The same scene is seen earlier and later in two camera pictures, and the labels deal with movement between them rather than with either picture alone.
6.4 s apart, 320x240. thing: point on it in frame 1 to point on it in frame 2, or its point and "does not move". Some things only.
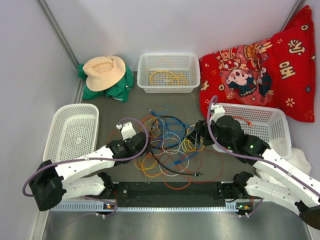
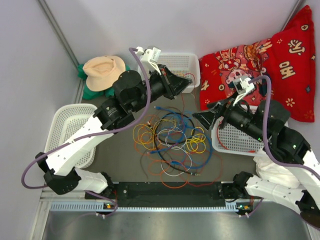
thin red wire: [201, 166] to [195, 142]
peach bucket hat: [103, 72] does not move
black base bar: [169, 194] does not move
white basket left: [72, 132] does not move
